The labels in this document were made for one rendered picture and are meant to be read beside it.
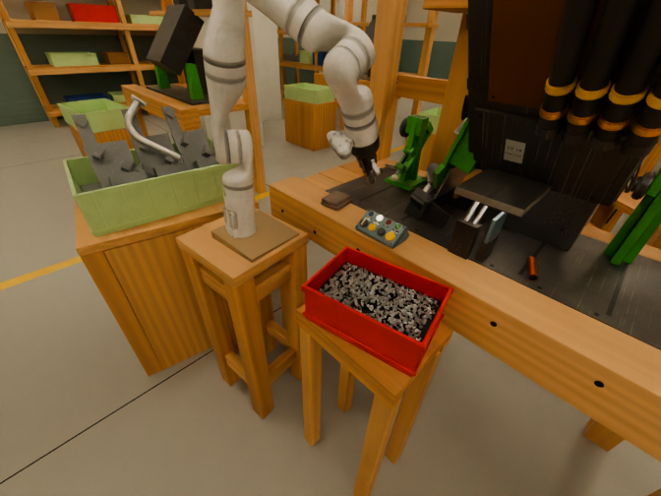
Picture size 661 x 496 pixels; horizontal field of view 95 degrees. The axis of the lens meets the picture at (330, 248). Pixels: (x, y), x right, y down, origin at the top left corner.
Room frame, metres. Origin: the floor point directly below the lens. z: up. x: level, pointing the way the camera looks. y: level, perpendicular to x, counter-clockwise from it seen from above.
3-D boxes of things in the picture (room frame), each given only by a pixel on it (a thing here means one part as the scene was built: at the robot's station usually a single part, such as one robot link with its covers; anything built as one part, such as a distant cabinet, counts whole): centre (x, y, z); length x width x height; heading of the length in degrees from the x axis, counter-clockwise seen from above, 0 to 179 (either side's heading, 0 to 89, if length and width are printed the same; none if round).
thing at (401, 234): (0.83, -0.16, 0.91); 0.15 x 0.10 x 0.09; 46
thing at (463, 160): (0.92, -0.41, 1.17); 0.13 x 0.12 x 0.20; 46
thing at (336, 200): (1.03, -0.02, 0.91); 0.10 x 0.08 x 0.03; 143
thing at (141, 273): (1.24, 0.76, 0.39); 0.68 x 0.52 x 0.79; 126
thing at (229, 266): (0.87, 0.30, 0.83); 0.32 x 0.32 x 0.04; 52
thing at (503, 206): (0.78, -0.49, 1.11); 0.39 x 0.16 x 0.03; 136
